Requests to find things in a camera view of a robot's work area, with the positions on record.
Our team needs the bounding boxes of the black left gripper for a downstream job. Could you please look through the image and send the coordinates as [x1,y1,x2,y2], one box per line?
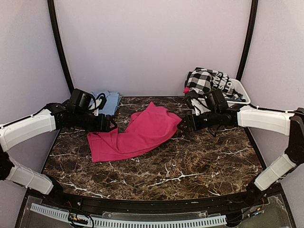
[74,110,117,132]

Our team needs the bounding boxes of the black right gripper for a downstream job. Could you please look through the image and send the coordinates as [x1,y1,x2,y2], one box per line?
[177,109,220,133]

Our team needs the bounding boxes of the pink trousers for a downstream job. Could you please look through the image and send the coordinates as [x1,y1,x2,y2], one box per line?
[87,102,181,163]

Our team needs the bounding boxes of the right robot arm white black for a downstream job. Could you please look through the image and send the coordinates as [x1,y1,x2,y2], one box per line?
[178,104,304,206]

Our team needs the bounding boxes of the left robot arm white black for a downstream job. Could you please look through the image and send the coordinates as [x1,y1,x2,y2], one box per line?
[0,103,117,207]

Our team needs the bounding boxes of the white plastic laundry bin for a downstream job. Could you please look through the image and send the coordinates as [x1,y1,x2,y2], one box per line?
[190,78,252,114]

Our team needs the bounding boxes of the folded light blue shirt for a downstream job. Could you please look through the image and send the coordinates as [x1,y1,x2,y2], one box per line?
[92,90,122,116]

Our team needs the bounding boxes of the black white checkered shirt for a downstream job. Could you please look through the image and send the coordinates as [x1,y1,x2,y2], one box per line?
[183,68,212,95]

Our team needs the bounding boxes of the black shirt white lettering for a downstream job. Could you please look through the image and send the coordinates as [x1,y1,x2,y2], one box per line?
[210,70,243,101]

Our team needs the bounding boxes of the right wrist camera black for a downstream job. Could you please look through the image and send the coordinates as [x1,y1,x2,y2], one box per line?
[203,89,228,113]

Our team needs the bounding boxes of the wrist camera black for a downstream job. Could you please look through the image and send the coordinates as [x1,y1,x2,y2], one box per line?
[203,89,228,113]
[69,89,92,111]

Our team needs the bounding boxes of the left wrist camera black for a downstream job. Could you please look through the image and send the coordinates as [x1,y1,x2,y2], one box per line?
[69,89,92,111]

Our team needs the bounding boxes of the black curved front rail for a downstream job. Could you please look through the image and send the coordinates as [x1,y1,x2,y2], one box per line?
[45,192,250,214]

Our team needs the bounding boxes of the white slotted cable duct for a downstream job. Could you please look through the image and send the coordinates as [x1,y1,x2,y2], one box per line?
[30,203,227,228]

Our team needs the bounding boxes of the right black corner post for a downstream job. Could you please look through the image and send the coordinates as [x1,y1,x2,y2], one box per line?
[236,0,259,81]

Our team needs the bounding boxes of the black corner post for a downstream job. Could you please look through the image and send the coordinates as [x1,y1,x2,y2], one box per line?
[236,0,259,81]
[47,0,74,94]

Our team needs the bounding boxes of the left black corner post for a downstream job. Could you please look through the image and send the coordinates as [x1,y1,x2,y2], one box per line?
[47,0,74,94]

